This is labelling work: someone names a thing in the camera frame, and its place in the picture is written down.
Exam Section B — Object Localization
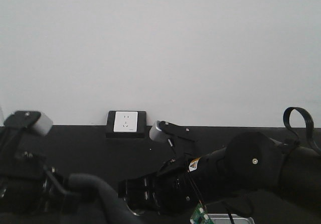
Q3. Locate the green circuit board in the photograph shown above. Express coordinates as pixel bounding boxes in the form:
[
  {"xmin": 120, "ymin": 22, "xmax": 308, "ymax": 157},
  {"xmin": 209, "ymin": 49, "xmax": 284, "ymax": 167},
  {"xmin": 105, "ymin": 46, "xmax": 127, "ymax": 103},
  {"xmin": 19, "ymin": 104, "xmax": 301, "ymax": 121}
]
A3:
[{"xmin": 190, "ymin": 203, "xmax": 214, "ymax": 224}]

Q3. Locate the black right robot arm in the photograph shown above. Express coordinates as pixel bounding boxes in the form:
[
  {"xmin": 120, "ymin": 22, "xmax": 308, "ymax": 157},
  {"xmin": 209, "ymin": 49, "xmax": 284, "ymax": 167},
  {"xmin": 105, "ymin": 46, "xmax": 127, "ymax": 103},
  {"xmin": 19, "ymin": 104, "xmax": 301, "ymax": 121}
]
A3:
[{"xmin": 118, "ymin": 132, "xmax": 320, "ymax": 215}]

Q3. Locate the black flat ribbon cable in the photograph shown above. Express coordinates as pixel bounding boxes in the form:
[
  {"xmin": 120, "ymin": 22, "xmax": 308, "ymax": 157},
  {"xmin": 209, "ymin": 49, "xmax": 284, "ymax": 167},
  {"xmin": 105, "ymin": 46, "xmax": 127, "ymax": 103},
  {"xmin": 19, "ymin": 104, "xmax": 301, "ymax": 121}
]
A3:
[{"xmin": 282, "ymin": 106, "xmax": 321, "ymax": 157}]

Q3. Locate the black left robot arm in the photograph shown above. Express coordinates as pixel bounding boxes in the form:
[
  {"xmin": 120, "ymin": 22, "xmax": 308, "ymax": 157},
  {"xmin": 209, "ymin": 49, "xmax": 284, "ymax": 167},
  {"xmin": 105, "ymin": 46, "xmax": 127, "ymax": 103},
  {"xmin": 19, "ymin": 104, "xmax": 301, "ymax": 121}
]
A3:
[{"xmin": 1, "ymin": 127, "xmax": 142, "ymax": 223}]

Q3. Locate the metal tray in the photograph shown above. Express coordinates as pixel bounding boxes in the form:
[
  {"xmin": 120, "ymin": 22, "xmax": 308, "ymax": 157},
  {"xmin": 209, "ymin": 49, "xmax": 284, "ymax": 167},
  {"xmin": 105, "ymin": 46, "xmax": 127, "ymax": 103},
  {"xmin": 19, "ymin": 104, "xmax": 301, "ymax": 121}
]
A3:
[{"xmin": 208, "ymin": 213, "xmax": 255, "ymax": 224}]

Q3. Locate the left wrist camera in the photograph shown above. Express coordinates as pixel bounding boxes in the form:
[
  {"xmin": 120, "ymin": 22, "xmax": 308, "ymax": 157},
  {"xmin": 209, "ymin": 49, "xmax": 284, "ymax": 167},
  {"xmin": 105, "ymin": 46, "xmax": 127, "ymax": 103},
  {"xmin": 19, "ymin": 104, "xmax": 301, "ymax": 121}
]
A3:
[{"xmin": 4, "ymin": 110, "xmax": 53, "ymax": 136}]

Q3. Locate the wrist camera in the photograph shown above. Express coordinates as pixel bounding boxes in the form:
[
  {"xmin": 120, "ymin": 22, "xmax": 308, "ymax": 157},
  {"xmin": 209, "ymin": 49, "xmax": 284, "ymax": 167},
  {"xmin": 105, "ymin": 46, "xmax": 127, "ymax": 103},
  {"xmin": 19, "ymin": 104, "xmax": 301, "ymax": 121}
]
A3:
[
  {"xmin": 4, "ymin": 110, "xmax": 53, "ymax": 136},
  {"xmin": 149, "ymin": 121, "xmax": 198, "ymax": 148}
]

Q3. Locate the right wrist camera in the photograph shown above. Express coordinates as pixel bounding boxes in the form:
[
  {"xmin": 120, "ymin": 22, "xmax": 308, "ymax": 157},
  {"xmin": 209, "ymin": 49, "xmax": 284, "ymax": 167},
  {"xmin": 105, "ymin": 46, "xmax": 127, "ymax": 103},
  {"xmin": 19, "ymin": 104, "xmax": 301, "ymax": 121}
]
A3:
[{"xmin": 149, "ymin": 121, "xmax": 198, "ymax": 148}]

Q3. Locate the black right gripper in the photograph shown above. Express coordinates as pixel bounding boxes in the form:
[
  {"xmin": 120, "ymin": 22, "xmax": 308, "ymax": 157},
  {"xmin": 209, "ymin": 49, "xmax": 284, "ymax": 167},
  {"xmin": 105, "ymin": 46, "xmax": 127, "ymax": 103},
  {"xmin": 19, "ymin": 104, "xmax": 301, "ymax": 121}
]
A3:
[{"xmin": 118, "ymin": 158, "xmax": 201, "ymax": 215}]

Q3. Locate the black white power socket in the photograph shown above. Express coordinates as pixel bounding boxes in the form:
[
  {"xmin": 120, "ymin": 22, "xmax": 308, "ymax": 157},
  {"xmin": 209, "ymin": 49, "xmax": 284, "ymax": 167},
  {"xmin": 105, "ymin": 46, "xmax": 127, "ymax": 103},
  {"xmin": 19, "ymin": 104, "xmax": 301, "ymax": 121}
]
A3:
[{"xmin": 105, "ymin": 110, "xmax": 147, "ymax": 139}]

